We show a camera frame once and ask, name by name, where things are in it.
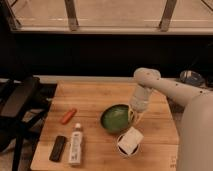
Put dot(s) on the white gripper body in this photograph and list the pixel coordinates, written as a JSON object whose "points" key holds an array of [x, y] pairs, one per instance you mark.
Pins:
{"points": [[140, 98]]}

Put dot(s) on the white tube bottle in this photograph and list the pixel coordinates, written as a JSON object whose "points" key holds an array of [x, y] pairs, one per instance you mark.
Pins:
{"points": [[75, 145]]}

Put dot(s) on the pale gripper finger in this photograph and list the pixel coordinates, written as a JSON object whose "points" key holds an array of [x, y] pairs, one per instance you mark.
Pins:
{"points": [[134, 117]]}

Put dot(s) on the window frame railing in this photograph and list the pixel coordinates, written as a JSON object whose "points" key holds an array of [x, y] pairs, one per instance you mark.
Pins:
{"points": [[155, 17]]}

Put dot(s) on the black rectangular remote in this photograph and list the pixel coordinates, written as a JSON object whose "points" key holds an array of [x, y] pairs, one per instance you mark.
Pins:
{"points": [[58, 148]]}

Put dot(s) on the green ceramic bowl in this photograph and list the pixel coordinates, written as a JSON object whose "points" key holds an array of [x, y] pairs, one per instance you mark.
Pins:
{"points": [[115, 118]]}

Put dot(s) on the metal bowl at right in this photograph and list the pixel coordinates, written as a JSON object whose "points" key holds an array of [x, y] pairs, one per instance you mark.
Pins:
{"points": [[191, 78]]}

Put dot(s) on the dark cup with white rim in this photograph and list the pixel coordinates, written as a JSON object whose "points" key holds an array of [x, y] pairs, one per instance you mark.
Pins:
{"points": [[122, 152]]}

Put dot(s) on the wooden cutting board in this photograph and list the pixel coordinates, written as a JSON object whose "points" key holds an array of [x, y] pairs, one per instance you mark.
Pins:
{"points": [[158, 151]]}

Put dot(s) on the black office chair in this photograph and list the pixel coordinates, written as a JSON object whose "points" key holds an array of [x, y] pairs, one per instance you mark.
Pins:
{"points": [[12, 126]]}

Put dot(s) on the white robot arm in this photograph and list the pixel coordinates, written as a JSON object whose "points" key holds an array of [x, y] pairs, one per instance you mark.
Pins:
{"points": [[195, 151]]}

